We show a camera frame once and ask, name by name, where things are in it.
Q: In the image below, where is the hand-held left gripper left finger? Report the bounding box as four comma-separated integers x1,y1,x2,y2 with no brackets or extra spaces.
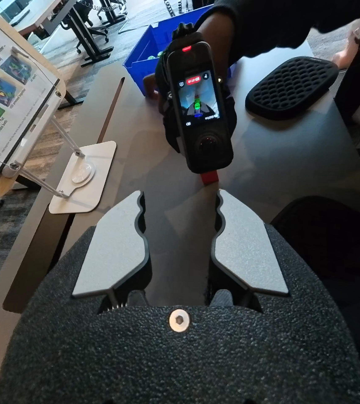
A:
73,191,152,298

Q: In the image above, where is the blue plastic storage bin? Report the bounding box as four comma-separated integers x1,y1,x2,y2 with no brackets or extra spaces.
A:
124,5,235,83

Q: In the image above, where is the black honeycomb rubber pad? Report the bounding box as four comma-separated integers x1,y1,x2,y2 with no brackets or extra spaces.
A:
245,55,340,121

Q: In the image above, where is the red single-stud mega block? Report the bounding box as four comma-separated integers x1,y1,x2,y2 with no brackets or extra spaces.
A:
200,169,222,186

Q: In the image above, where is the wooden background desk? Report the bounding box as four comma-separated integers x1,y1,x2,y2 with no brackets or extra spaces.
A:
9,0,115,67

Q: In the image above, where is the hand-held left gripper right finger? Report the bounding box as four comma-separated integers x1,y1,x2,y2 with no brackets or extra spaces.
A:
210,188,290,296

